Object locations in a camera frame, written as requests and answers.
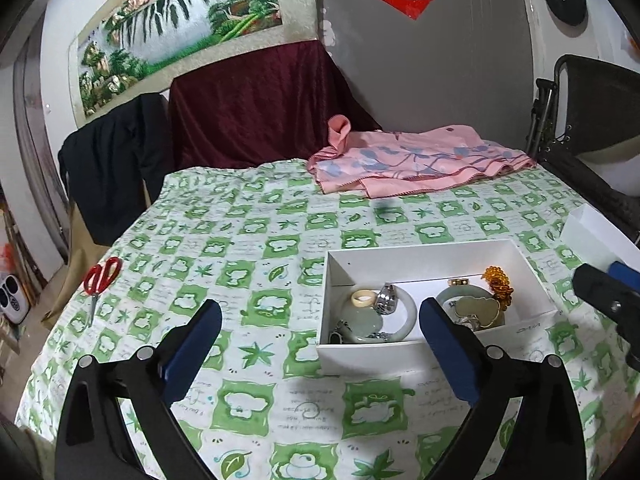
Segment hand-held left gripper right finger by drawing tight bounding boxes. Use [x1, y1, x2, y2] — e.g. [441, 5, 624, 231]
[419, 297, 587, 480]

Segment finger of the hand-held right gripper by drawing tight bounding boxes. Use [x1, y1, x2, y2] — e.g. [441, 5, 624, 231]
[572, 265, 640, 373]
[607, 260, 640, 295]

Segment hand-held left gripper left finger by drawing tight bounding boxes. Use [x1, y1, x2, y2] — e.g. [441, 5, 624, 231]
[54, 299, 224, 480]

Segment white cardboard box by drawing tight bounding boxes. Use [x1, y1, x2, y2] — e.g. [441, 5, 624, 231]
[315, 239, 560, 375]

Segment amber bead bracelet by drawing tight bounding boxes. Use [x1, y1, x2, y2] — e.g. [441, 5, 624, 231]
[482, 266, 516, 308]

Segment white box lid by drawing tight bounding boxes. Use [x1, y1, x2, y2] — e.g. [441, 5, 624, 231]
[560, 204, 640, 271]

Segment white jade bangle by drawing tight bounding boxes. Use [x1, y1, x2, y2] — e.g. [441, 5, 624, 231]
[331, 287, 418, 345]

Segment green jade bangle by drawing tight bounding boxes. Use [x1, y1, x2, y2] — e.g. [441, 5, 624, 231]
[434, 282, 506, 331]

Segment green jade disc pendant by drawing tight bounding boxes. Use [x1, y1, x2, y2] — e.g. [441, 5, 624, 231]
[342, 307, 386, 343]

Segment grey seat cushion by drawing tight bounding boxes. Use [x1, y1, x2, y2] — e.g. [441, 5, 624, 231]
[575, 140, 640, 196]

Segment tan cloth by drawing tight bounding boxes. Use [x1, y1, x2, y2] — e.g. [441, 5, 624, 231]
[42, 200, 151, 331]

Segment green white printed bedsheet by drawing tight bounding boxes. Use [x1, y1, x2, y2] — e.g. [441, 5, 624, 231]
[15, 157, 640, 480]

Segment white foot massager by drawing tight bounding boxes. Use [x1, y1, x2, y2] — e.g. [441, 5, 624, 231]
[0, 272, 32, 323]

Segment black folding chair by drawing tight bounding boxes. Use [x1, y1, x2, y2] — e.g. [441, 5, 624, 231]
[525, 54, 640, 241]

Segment black jacket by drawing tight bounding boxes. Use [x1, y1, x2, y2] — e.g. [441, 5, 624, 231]
[57, 92, 173, 246]

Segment pink floral cloth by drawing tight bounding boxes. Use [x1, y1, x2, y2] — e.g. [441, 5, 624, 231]
[306, 115, 537, 196]

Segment maroon velvet cloth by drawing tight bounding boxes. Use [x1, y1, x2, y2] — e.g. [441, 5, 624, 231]
[167, 40, 383, 171]

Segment waterfall landscape painting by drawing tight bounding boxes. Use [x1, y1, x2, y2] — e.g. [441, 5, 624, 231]
[67, 0, 318, 121]

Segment silver ring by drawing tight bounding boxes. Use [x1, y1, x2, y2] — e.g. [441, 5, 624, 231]
[375, 284, 401, 313]

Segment red handled scissors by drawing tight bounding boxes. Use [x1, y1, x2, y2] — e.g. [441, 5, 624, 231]
[82, 256, 123, 328]

